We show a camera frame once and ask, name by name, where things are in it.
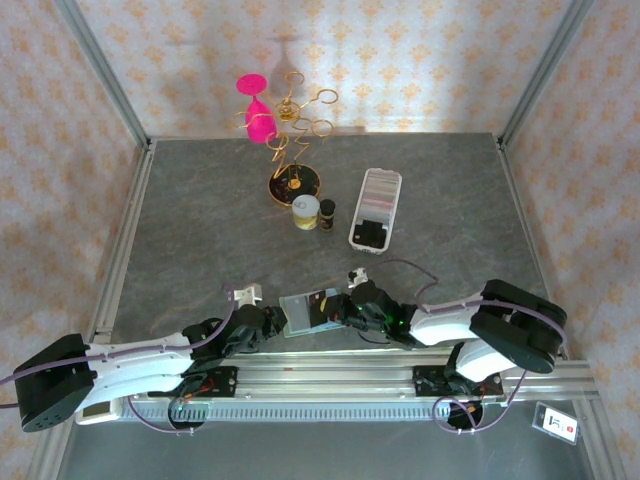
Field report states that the black card with yellow mark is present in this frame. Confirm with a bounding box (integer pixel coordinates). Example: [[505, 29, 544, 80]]
[[308, 293, 342, 328]]

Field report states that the white plastic card basket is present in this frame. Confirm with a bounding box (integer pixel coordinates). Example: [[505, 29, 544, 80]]
[[347, 168, 404, 257]]

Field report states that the stack of credit cards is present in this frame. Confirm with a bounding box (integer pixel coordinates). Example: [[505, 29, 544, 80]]
[[352, 172, 400, 247]]

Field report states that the small black bottle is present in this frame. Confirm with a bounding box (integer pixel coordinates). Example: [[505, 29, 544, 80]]
[[318, 198, 338, 234]]

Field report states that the yellow can with white lid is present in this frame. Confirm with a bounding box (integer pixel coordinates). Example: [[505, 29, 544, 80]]
[[291, 194, 321, 232]]

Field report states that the white digital thermometer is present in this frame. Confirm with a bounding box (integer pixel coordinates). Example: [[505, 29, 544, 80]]
[[74, 398, 124, 427]]

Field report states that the pink wine glass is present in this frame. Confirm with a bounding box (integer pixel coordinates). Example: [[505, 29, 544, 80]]
[[235, 73, 279, 146]]

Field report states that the badge in clear case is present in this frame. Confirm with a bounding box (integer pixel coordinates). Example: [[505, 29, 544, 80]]
[[531, 400, 582, 444]]

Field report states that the aluminium mounting rail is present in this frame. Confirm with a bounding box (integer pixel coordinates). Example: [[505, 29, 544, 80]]
[[107, 343, 599, 402]]

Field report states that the grey slotted cable duct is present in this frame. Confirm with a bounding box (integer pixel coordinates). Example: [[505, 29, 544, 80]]
[[122, 401, 454, 423]]

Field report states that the gold wire glass rack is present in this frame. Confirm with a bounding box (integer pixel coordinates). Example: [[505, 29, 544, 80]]
[[230, 72, 339, 207]]

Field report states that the aluminium table side rail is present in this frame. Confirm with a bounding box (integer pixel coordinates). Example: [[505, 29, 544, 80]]
[[92, 139, 157, 337], [496, 134, 571, 360]]

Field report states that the aluminium frame post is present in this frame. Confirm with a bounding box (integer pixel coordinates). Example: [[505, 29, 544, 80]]
[[498, 0, 596, 149], [53, 0, 153, 151]]

